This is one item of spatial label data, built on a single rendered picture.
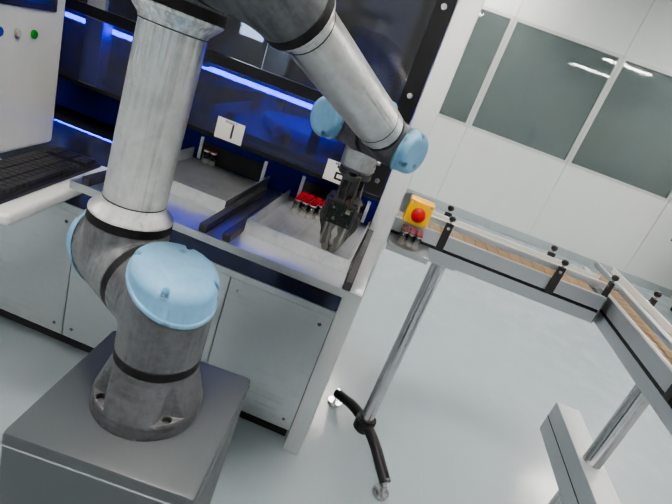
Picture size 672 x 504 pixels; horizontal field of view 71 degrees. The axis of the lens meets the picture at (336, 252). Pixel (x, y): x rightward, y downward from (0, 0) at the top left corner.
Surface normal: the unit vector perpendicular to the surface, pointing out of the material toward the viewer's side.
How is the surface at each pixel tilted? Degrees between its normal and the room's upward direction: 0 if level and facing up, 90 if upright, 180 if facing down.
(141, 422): 73
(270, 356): 90
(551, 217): 90
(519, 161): 90
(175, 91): 90
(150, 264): 8
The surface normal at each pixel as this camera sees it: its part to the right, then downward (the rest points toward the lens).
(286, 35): -0.04, 0.94
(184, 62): 0.67, 0.49
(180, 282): 0.41, -0.80
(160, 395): 0.50, 0.20
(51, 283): -0.18, 0.32
